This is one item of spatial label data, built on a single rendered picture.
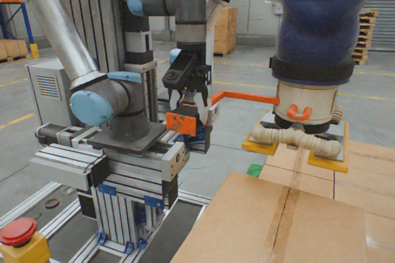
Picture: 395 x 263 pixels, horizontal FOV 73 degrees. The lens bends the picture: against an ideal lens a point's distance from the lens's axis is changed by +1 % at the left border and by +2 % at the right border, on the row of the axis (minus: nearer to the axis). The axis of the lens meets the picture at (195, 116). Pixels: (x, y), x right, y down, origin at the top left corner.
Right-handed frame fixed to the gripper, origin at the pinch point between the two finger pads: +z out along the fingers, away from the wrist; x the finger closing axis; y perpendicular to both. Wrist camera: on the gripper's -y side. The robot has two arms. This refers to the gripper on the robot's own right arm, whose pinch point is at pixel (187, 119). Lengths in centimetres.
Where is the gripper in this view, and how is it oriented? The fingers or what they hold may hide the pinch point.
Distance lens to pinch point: 71.8
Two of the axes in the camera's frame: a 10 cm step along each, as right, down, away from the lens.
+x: -8.8, -1.8, 4.3
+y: 4.7, -3.4, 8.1
